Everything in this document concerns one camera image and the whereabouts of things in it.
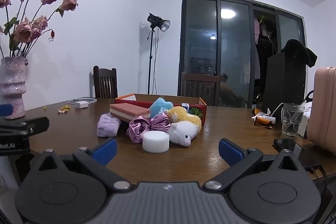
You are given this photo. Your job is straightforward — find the white crumpled wrapper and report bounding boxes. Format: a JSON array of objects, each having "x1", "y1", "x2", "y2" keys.
[{"x1": 251, "y1": 108, "x2": 277, "y2": 121}]

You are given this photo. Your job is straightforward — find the red cardboard box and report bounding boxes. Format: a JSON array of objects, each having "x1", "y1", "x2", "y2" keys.
[{"x1": 114, "y1": 93, "x2": 207, "y2": 127}]

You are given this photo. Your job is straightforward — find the purple satin scrunchie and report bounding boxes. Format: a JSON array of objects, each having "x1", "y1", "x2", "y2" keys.
[{"x1": 126, "y1": 112, "x2": 171, "y2": 144}]

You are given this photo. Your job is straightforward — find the studio light on stand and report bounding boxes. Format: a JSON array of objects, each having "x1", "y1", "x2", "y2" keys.
[{"x1": 146, "y1": 12, "x2": 171, "y2": 95}]

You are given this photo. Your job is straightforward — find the blue plush toy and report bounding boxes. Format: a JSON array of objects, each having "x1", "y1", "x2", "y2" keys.
[{"x1": 149, "y1": 97, "x2": 174, "y2": 119}]

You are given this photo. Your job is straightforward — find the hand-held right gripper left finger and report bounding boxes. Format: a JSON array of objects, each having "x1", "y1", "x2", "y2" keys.
[{"x1": 31, "y1": 138, "x2": 134, "y2": 190}]

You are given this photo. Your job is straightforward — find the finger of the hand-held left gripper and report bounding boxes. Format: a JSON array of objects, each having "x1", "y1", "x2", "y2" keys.
[
  {"x1": 0, "y1": 104, "x2": 13, "y2": 119},
  {"x1": 0, "y1": 116, "x2": 50, "y2": 141}
]

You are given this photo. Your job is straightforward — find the lavender fuzzy cloth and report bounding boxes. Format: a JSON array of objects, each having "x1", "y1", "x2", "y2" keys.
[{"x1": 97, "y1": 113, "x2": 122, "y2": 138}]

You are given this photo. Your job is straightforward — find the glass cup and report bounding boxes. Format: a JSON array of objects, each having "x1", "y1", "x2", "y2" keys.
[{"x1": 281, "y1": 102, "x2": 305, "y2": 138}]

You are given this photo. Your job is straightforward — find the textured pink vase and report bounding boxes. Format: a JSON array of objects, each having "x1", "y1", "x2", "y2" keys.
[{"x1": 0, "y1": 56, "x2": 28, "y2": 119}]

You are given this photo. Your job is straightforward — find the black cable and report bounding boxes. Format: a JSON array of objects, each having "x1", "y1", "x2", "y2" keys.
[{"x1": 312, "y1": 166, "x2": 329, "y2": 199}]

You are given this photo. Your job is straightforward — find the black garment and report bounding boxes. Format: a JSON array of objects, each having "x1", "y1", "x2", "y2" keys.
[{"x1": 281, "y1": 39, "x2": 318, "y2": 68}]

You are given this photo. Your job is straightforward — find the coiled white cable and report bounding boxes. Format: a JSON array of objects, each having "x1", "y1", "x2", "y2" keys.
[{"x1": 68, "y1": 98, "x2": 98, "y2": 105}]

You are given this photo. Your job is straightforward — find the white plush sheep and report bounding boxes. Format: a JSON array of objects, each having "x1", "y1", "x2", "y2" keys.
[{"x1": 167, "y1": 121, "x2": 198, "y2": 147}]

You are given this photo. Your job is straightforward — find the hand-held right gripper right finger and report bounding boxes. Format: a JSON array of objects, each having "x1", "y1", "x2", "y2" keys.
[{"x1": 203, "y1": 138, "x2": 306, "y2": 190}]

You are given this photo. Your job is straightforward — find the pink suitcase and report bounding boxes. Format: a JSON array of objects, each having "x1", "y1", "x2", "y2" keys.
[{"x1": 307, "y1": 67, "x2": 336, "y2": 156}]

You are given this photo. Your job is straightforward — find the sliding glass door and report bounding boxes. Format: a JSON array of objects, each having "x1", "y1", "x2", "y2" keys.
[{"x1": 177, "y1": 0, "x2": 307, "y2": 109}]

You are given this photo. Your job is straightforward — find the white tissue pack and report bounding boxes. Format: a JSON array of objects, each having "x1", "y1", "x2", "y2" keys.
[{"x1": 297, "y1": 106, "x2": 312, "y2": 138}]

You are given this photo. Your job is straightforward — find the black paper bag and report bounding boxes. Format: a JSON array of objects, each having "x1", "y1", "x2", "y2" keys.
[{"x1": 264, "y1": 52, "x2": 308, "y2": 115}]

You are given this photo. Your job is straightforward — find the yellow plush toy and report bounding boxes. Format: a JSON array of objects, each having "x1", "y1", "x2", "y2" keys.
[{"x1": 167, "y1": 106, "x2": 202, "y2": 133}]

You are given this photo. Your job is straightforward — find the white round sponge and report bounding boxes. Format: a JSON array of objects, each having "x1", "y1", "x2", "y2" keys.
[{"x1": 142, "y1": 131, "x2": 170, "y2": 153}]

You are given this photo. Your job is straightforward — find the scattered yellow petals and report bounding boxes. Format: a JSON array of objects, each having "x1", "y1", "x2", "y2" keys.
[{"x1": 43, "y1": 105, "x2": 71, "y2": 114}]

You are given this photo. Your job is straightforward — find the pink layered sponge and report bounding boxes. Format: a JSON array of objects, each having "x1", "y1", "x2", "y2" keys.
[{"x1": 109, "y1": 102, "x2": 152, "y2": 124}]

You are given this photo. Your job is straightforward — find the bunch of dried roses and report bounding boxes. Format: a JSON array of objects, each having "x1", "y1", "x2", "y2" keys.
[{"x1": 0, "y1": 0, "x2": 79, "y2": 58}]

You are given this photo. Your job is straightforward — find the dark wooden chair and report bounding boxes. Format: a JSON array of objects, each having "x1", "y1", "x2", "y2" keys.
[
  {"x1": 181, "y1": 72, "x2": 221, "y2": 106},
  {"x1": 93, "y1": 65, "x2": 118, "y2": 99}
]

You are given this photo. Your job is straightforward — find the white charging cable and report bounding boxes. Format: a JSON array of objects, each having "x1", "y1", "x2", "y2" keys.
[{"x1": 270, "y1": 102, "x2": 284, "y2": 118}]

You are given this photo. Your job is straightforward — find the hanging clothes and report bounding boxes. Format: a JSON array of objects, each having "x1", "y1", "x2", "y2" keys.
[{"x1": 253, "y1": 14, "x2": 277, "y2": 81}]

